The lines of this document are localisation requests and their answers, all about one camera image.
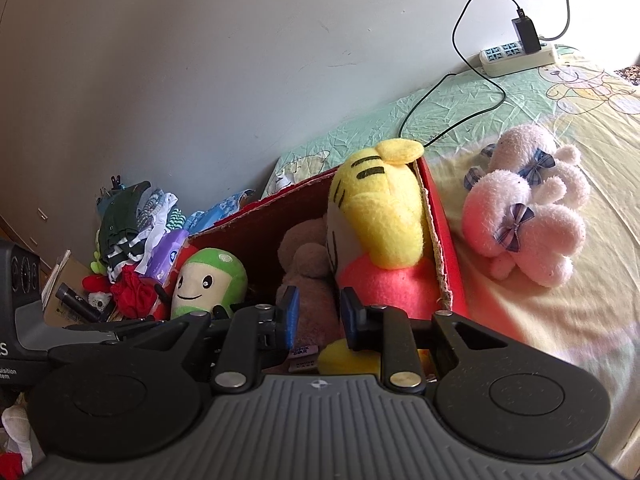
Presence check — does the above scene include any white cloth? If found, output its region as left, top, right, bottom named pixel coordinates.
left=0, top=400, right=46, bottom=476

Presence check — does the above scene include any black charger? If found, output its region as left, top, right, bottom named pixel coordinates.
left=511, top=7, right=542, bottom=55

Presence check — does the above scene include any dark green striped garment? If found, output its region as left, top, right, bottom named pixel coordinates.
left=97, top=180, right=152, bottom=281

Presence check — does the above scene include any yellow tiger plush toy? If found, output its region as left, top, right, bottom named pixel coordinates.
left=317, top=139, right=453, bottom=376

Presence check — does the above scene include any black cable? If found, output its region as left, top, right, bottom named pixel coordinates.
left=398, top=0, right=523, bottom=148

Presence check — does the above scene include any brown cardboard box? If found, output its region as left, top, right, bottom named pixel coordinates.
left=42, top=255, right=126, bottom=326

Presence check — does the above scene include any grey cable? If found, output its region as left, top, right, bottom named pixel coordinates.
left=537, top=0, right=571, bottom=42

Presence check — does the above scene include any blue patterned packet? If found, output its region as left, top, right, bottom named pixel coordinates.
left=190, top=189, right=256, bottom=233

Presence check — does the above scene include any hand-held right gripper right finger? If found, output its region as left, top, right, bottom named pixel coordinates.
left=339, top=286, right=523, bottom=393

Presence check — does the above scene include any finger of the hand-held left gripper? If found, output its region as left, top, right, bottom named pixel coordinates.
left=65, top=316, right=168, bottom=343

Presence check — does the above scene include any purple packet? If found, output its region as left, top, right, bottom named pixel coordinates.
left=145, top=230, right=191, bottom=281

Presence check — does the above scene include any green plush toy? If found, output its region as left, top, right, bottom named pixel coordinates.
left=170, top=246, right=249, bottom=321

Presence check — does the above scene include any beige pink bear plush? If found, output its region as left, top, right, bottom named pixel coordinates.
left=275, top=215, right=346, bottom=373

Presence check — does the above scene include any white power strip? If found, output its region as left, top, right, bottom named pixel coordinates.
left=479, top=41, right=558, bottom=78

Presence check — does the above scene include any black flashlight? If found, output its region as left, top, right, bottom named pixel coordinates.
left=56, top=282, right=108, bottom=323

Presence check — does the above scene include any red cloth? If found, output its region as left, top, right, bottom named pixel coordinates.
left=82, top=265, right=167, bottom=321

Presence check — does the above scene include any red cardboard box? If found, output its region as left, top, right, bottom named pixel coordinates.
left=187, top=152, right=471, bottom=326

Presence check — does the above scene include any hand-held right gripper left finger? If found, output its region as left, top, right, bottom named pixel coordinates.
left=102, top=285, right=302, bottom=394

